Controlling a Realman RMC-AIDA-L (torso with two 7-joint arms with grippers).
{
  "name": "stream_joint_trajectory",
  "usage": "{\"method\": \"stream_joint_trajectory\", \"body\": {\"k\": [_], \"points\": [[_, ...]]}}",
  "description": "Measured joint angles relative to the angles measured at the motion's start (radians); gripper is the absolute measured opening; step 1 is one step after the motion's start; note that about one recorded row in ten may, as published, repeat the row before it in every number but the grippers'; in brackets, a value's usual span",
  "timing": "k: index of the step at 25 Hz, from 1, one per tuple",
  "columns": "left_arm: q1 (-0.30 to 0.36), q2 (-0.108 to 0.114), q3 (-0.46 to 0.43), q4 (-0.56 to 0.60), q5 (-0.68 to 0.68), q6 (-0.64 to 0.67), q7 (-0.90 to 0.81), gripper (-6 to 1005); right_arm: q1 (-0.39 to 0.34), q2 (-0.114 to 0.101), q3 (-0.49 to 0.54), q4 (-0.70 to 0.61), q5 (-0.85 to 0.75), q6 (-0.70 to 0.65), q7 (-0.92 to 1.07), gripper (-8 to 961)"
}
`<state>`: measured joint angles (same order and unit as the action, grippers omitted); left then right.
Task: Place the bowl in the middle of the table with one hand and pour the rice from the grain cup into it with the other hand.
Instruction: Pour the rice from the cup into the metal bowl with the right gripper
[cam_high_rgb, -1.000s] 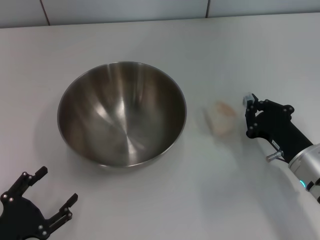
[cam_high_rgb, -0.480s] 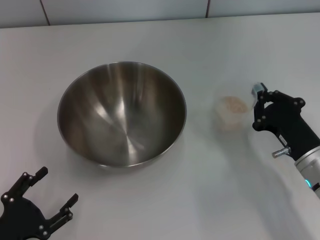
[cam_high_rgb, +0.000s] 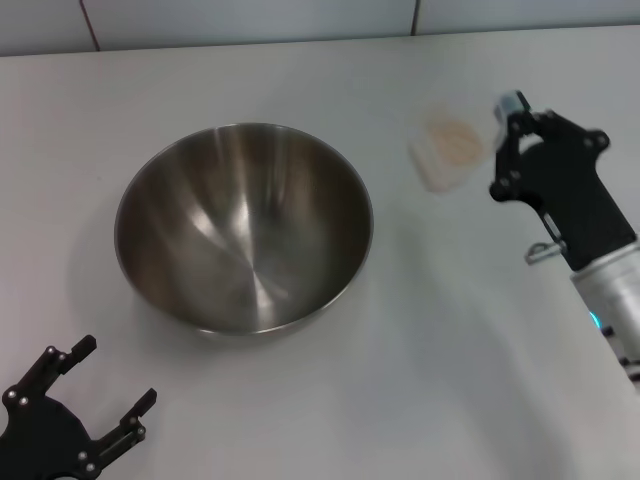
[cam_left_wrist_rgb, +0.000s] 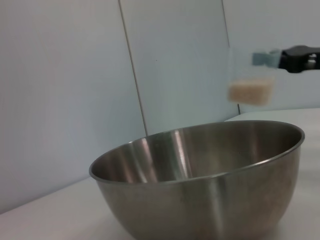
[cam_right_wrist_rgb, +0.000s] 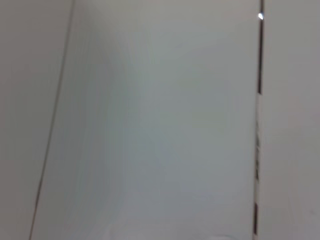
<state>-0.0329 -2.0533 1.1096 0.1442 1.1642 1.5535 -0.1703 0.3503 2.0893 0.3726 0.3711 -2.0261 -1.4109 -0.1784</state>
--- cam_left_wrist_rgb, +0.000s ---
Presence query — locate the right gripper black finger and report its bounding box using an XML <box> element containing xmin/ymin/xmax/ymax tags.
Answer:
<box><xmin>280</xmin><ymin>44</ymin><xmax>320</xmax><ymax>56</ymax></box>
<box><xmin>251</xmin><ymin>50</ymin><xmax>320</xmax><ymax>74</ymax></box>

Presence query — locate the stainless steel mixing bowl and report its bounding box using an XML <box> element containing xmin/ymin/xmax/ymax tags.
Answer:
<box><xmin>88</xmin><ymin>119</ymin><xmax>306</xmax><ymax>240</ymax></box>

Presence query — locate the clear plastic cup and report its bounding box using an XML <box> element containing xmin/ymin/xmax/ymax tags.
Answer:
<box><xmin>226</xmin><ymin>46</ymin><xmax>277</xmax><ymax>106</ymax></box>

